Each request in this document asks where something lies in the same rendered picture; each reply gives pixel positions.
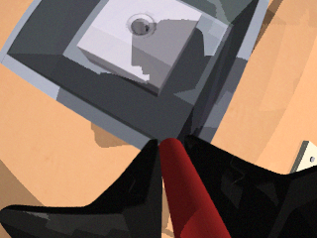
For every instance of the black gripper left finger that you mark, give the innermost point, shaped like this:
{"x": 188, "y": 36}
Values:
{"x": 129, "y": 208}

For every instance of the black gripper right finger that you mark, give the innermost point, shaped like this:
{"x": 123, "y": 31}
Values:
{"x": 252, "y": 201}

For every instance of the red peg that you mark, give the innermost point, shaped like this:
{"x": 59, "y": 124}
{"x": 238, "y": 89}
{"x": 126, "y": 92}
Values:
{"x": 192, "y": 213}

